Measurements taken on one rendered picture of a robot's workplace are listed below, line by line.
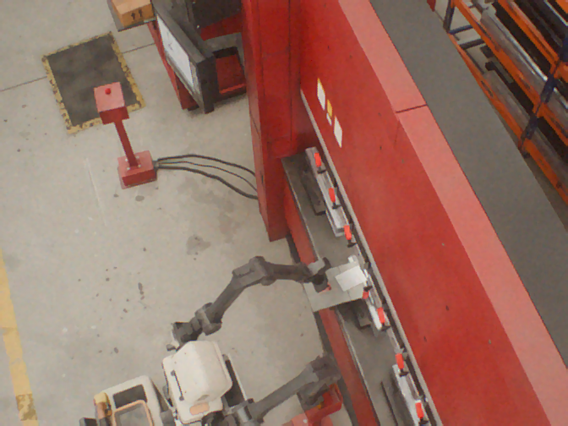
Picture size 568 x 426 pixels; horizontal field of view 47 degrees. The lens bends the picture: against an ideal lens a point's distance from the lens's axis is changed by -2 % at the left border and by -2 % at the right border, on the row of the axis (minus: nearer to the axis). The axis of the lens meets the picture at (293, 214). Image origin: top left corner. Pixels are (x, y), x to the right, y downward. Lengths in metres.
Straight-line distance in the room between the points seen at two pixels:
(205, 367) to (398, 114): 1.20
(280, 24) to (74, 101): 2.68
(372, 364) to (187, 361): 0.91
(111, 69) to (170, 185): 1.21
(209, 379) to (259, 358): 1.49
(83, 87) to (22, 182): 0.91
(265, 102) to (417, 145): 1.45
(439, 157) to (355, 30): 0.54
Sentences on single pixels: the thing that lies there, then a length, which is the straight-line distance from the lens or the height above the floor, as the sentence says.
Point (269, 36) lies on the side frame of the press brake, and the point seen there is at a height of 1.76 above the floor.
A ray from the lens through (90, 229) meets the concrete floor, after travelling 4.57.
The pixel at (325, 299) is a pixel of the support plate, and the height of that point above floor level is 1.00.
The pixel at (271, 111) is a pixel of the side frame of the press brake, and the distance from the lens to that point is 3.27.
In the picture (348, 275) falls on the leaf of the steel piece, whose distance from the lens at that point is 3.09.
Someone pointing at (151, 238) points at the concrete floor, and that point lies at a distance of 4.43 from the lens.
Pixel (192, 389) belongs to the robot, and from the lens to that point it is 2.55.
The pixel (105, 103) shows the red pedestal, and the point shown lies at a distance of 4.09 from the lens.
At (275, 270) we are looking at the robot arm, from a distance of 2.54.
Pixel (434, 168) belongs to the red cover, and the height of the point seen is 2.30.
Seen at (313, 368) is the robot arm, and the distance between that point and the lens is 2.41.
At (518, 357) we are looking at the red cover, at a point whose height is 2.30.
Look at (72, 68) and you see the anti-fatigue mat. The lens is 5.50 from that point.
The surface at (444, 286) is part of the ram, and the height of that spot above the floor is 2.00.
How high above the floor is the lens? 3.77
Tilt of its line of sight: 59 degrees down
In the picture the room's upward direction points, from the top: 1 degrees counter-clockwise
